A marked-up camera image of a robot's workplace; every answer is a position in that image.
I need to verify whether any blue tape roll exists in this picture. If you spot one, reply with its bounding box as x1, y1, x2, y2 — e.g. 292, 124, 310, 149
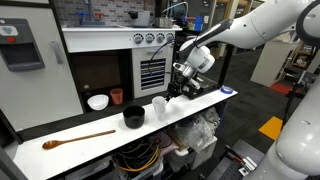
219, 85, 234, 95

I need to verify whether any blue plastic container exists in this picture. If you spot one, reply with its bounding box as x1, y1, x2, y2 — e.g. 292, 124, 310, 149
193, 15, 204, 32

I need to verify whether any black 3D printer frame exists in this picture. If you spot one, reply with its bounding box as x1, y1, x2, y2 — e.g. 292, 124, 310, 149
179, 44, 235, 101

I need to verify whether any terracotta cup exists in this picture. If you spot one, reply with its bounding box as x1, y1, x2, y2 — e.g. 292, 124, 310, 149
109, 87, 124, 106

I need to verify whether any aluminium extrusion bracket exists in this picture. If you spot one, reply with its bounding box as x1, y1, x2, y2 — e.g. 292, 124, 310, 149
206, 139, 265, 180

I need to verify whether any white bowl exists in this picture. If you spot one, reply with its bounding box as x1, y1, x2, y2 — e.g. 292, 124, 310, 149
86, 93, 110, 112

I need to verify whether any wooden spoon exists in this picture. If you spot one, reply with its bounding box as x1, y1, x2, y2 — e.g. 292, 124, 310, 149
41, 129, 117, 151

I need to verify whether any black camera cable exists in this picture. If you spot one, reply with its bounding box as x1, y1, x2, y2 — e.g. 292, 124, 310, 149
147, 38, 176, 76

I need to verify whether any clear bin of cables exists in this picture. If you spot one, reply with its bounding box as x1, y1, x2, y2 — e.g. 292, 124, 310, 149
112, 135, 165, 180

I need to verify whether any white lidded container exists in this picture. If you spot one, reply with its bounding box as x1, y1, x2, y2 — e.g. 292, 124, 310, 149
165, 135, 218, 173

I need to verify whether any white toy kitchen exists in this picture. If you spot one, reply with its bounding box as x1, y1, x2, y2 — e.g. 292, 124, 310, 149
0, 0, 183, 141

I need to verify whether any small metal pot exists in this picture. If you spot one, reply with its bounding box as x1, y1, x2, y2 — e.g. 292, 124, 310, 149
153, 16, 175, 29

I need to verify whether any black cup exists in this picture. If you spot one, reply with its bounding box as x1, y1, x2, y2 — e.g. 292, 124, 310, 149
122, 105, 147, 130

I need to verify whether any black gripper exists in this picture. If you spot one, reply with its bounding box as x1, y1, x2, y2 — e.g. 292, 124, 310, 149
164, 61, 198, 103

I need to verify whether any toy faucet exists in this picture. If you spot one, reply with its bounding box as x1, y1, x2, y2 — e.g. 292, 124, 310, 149
75, 0, 106, 26

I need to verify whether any grey toy pot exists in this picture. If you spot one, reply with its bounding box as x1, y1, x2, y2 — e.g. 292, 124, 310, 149
127, 10, 152, 28

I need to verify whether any clear plastic bag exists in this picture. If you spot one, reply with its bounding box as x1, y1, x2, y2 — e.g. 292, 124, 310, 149
172, 114, 221, 155

